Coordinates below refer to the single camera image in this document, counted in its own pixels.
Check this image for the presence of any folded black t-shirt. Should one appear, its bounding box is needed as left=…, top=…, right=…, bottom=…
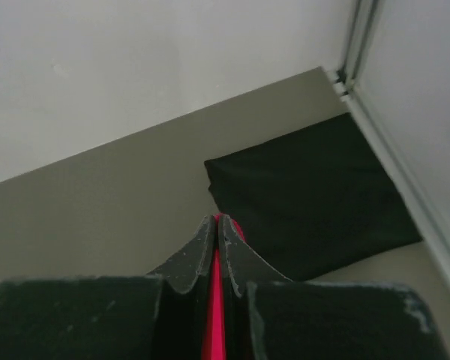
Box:
left=205, top=113, right=422, bottom=281

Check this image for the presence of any pink t-shirt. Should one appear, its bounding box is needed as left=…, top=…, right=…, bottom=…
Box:
left=201, top=214, right=252, bottom=359

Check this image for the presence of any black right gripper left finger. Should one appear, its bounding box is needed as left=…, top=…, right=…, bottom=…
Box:
left=0, top=216, right=216, bottom=359

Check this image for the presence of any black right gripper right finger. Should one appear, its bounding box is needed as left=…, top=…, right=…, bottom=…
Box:
left=219, top=215, right=449, bottom=359

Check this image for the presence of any right aluminium frame post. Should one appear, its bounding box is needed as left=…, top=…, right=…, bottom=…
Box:
left=333, top=1, right=450, bottom=283

